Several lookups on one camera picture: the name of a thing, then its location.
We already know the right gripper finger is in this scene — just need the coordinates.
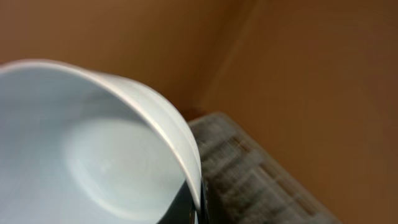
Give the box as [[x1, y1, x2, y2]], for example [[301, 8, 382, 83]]
[[158, 177, 211, 224]]

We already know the light blue bowl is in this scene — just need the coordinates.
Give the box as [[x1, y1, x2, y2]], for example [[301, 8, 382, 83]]
[[1, 60, 202, 223]]

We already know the grey dishwasher rack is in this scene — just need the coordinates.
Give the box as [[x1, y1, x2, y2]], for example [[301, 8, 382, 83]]
[[189, 113, 340, 224]]

